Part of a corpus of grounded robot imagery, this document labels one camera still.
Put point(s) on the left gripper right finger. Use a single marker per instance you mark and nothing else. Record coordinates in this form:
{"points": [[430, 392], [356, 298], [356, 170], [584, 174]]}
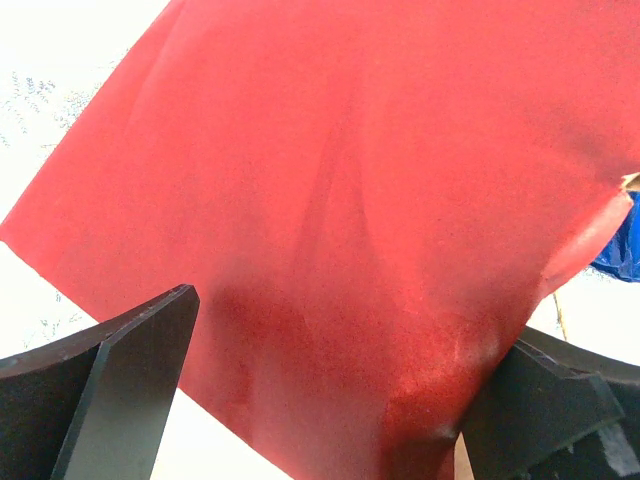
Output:
{"points": [[552, 410]]}

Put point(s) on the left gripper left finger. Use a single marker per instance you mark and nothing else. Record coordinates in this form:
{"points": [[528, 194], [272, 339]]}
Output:
{"points": [[94, 404]]}

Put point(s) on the blue Doritos chip bag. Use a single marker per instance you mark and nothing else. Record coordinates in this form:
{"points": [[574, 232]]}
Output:
{"points": [[620, 258]]}

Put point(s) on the red paper bag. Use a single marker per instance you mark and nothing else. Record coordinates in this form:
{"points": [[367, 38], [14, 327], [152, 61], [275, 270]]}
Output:
{"points": [[340, 210]]}

